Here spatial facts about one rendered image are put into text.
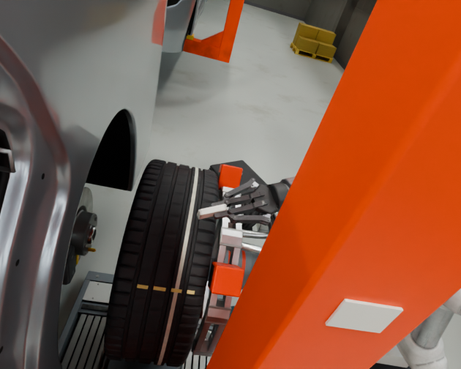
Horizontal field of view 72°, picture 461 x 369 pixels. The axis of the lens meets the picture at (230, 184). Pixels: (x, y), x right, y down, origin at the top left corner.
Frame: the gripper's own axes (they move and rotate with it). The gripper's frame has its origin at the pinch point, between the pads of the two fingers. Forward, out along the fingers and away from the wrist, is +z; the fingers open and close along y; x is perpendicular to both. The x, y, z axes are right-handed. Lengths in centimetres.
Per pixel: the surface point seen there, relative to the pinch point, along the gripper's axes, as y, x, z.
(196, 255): -7.1, -10.9, 4.3
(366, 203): -20, 50, 2
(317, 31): 556, -404, -543
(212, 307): -19.8, -20.8, 1.8
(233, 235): -3.4, -14.0, -8.1
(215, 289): -16.5, -10.2, 2.2
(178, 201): 8.8, -11.0, 4.9
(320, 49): 511, -419, -536
